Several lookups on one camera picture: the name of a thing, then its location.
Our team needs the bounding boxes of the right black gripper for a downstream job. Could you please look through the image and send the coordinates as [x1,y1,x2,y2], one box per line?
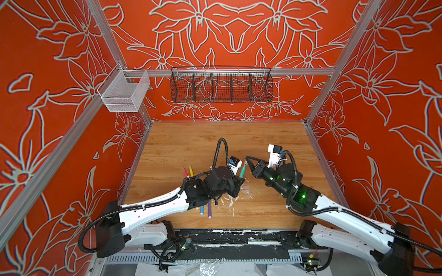
[245,155,291,199]

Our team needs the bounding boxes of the green marker pen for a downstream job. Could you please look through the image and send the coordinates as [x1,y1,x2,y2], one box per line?
[239,162,247,178]

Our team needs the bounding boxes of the purple marker pen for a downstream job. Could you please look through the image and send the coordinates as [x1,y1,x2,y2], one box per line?
[207,201,212,219]

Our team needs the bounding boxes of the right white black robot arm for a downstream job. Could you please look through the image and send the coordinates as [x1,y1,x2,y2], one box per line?
[246,156,416,276]

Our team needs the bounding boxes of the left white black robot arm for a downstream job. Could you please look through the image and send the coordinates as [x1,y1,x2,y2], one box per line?
[95,166,245,258]

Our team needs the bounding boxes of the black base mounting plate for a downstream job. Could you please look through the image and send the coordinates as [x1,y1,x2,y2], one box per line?
[154,228,329,259]

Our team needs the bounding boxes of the small green circuit board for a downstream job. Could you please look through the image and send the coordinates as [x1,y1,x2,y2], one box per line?
[302,253,321,272]

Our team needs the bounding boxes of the white mesh basket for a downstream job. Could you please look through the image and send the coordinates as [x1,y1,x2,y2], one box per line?
[97,64,151,112]

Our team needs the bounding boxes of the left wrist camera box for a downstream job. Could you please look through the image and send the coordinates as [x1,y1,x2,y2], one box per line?
[228,156,242,175]

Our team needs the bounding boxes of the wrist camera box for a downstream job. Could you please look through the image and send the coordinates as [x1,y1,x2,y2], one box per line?
[267,144,283,169]
[228,156,242,175]

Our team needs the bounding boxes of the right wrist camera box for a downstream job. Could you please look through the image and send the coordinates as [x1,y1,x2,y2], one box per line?
[267,144,283,169]

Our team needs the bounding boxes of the white slotted cable duct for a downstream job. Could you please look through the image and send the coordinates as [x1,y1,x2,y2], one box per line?
[104,252,303,265]

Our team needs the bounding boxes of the black wire basket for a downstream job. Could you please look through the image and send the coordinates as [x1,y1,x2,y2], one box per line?
[170,66,274,104]

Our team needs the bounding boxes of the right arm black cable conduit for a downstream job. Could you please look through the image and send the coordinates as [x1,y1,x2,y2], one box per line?
[282,150,442,273]

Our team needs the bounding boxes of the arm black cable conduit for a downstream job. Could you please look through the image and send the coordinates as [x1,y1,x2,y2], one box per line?
[282,150,442,273]
[77,137,230,254]

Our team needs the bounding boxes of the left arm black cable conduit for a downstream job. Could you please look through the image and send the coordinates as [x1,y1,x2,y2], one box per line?
[77,137,230,254]

